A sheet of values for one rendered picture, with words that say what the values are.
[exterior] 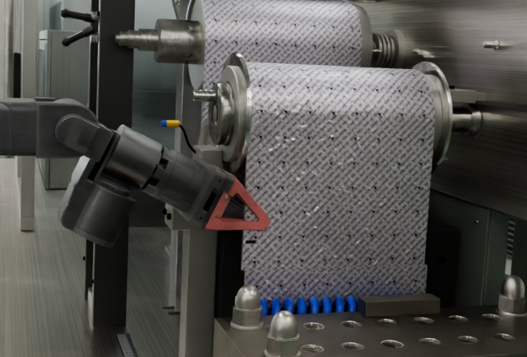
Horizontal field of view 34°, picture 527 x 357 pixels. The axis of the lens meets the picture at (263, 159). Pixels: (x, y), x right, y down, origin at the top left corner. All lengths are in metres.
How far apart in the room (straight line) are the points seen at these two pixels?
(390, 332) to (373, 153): 0.22
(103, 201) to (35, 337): 0.42
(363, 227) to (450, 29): 0.34
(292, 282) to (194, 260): 0.13
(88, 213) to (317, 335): 0.28
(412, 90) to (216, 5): 0.33
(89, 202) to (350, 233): 0.32
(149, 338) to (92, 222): 0.40
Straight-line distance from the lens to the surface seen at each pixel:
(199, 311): 1.09
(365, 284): 1.06
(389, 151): 1.04
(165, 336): 1.31
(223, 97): 1.00
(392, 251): 1.06
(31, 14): 1.96
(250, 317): 0.93
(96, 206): 0.93
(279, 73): 1.01
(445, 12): 1.24
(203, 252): 1.07
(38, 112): 0.90
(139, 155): 0.93
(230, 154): 1.01
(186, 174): 0.94
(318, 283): 1.04
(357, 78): 1.04
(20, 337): 1.31
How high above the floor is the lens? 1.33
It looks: 7 degrees down
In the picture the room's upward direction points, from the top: 3 degrees clockwise
